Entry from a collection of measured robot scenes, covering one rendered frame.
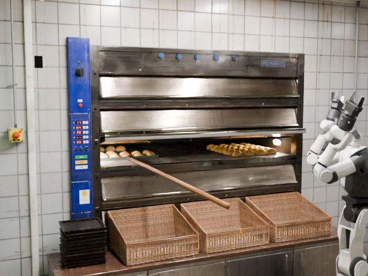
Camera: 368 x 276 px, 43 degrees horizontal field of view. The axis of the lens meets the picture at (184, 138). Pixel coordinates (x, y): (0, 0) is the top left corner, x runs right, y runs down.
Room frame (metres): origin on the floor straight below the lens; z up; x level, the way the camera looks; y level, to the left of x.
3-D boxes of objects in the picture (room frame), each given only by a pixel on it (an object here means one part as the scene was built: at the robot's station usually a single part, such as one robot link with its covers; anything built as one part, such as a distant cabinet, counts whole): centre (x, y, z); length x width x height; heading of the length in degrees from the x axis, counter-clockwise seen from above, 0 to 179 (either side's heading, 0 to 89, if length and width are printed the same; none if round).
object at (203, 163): (3.87, -0.18, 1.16); 1.80 x 0.06 x 0.04; 113
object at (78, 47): (4.29, 1.14, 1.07); 1.93 x 0.16 x 2.15; 23
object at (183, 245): (3.37, 0.24, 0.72); 0.56 x 0.49 x 0.28; 115
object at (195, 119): (3.85, -0.19, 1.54); 1.79 x 0.11 x 0.19; 113
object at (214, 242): (3.61, -0.32, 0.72); 0.56 x 0.49 x 0.28; 114
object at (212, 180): (3.85, -0.19, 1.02); 1.79 x 0.11 x 0.19; 113
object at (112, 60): (3.88, -0.18, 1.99); 1.80 x 0.08 x 0.21; 113
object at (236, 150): (4.48, -0.55, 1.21); 0.61 x 0.48 x 0.06; 23
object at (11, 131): (3.22, 1.17, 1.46); 0.10 x 0.07 x 0.10; 113
